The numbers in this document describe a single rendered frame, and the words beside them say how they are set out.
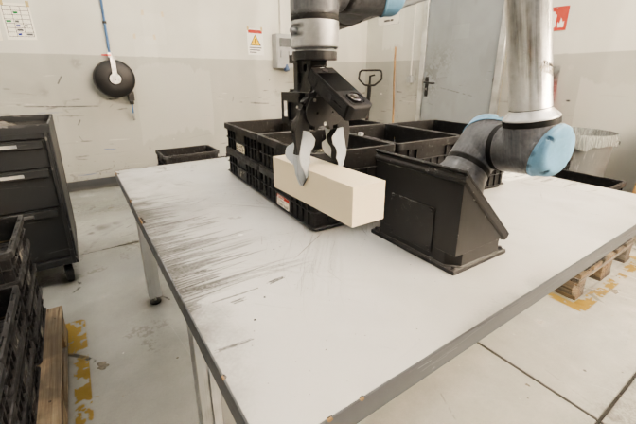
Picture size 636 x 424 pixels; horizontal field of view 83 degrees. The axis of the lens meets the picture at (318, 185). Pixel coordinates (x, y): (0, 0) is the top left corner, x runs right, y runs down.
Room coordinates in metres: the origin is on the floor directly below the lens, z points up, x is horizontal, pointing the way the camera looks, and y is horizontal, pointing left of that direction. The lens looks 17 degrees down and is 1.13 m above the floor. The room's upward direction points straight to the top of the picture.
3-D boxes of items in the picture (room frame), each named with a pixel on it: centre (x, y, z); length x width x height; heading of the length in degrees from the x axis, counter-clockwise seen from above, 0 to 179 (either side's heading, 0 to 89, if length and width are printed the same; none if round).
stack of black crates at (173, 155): (2.64, 0.98, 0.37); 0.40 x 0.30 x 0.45; 124
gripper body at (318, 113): (0.61, 0.01, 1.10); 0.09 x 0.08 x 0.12; 34
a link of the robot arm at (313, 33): (0.60, 0.01, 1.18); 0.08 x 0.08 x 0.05
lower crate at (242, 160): (1.51, 0.19, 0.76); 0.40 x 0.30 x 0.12; 31
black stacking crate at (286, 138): (1.17, -0.01, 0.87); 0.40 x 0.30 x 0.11; 31
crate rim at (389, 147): (1.17, -0.01, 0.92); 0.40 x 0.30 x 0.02; 31
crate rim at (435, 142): (1.32, -0.27, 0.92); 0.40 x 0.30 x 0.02; 31
